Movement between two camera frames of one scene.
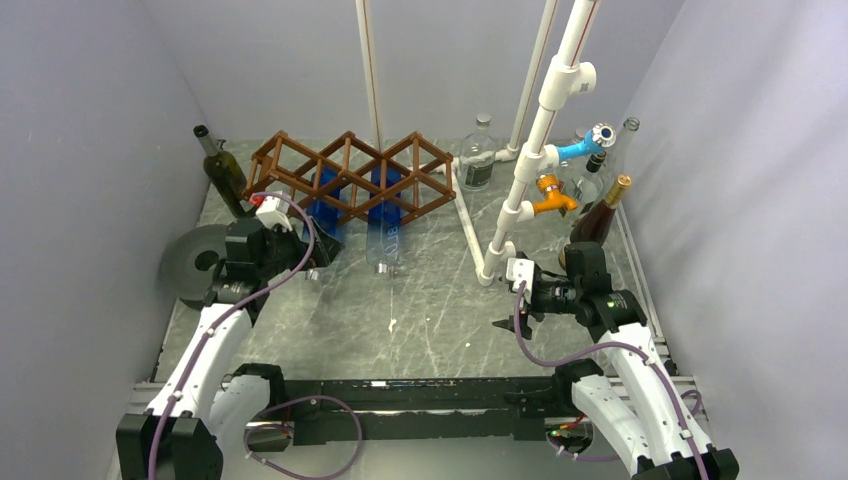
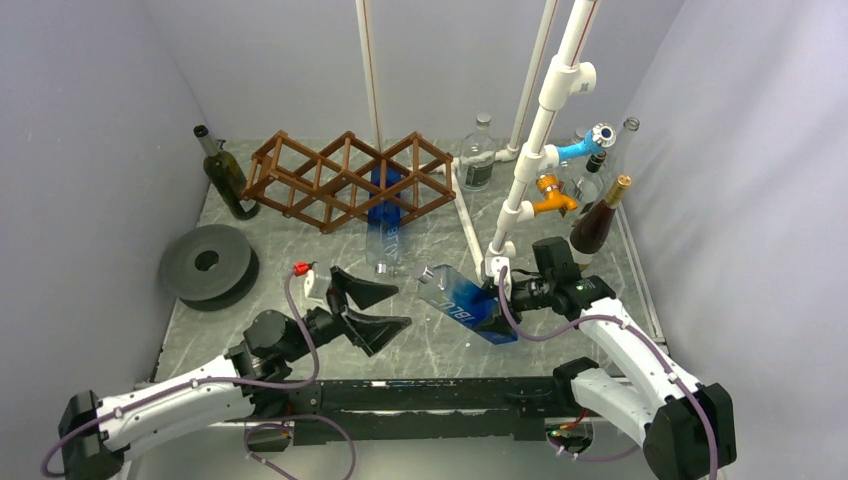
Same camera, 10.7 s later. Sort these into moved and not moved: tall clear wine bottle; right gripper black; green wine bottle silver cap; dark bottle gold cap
Moved: right gripper black
Not moved: dark bottle gold cap; green wine bottle silver cap; tall clear wine bottle
